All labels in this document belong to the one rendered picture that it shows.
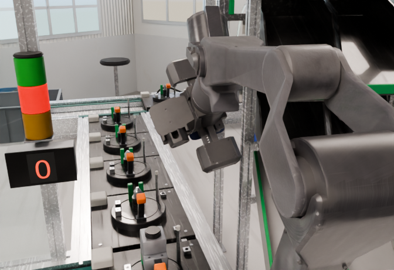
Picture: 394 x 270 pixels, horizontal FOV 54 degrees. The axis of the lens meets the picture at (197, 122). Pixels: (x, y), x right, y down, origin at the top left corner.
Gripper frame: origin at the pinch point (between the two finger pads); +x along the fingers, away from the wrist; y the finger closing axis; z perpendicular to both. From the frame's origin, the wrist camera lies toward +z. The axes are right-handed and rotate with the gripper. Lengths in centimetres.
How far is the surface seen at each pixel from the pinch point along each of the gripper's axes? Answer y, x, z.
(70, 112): -63, 136, 23
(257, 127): 2.4, 7.4, -13.4
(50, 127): -10.0, 10.6, 23.9
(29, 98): -14.5, 5.8, 25.6
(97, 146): -25, 82, 16
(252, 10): -14.6, -6.9, -14.7
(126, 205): 4.3, 42.5, 13.3
